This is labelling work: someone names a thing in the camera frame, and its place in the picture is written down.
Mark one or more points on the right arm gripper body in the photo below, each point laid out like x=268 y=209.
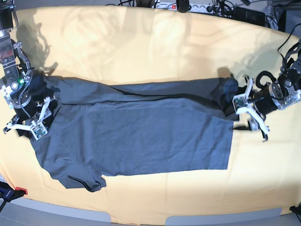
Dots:
x=30 y=109

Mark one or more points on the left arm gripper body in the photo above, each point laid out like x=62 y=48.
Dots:
x=269 y=99

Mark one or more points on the dark grey T-shirt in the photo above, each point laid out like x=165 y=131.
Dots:
x=123 y=130

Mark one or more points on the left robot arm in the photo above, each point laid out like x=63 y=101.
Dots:
x=289 y=80

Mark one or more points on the black power adapter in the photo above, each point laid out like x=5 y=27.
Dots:
x=249 y=16

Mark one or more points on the blue red table clamp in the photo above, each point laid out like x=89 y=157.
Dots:
x=8 y=194

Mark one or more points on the yellow table cloth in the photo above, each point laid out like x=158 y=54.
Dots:
x=123 y=45

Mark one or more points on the black clamp right corner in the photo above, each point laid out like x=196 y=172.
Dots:
x=296 y=210

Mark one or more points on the white power strip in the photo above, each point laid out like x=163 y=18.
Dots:
x=194 y=8

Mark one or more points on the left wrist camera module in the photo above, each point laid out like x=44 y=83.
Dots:
x=240 y=103

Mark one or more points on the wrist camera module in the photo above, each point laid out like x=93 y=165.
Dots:
x=38 y=131
x=240 y=103

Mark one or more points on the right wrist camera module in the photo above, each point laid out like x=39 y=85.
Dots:
x=38 y=131

